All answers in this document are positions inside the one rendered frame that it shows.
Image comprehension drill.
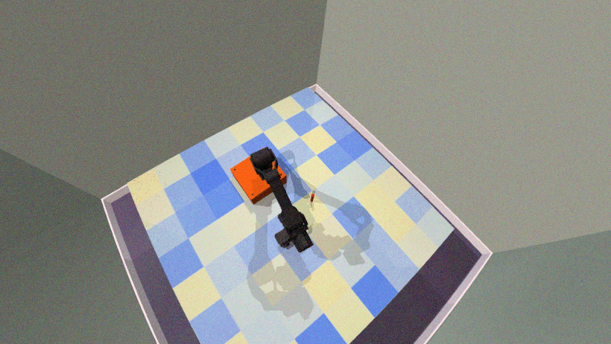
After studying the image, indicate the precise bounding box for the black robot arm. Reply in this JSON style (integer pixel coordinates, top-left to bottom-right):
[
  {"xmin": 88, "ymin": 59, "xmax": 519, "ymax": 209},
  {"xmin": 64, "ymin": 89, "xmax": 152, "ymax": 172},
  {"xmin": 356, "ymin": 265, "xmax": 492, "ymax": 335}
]
[{"xmin": 250, "ymin": 147, "xmax": 314, "ymax": 252}]

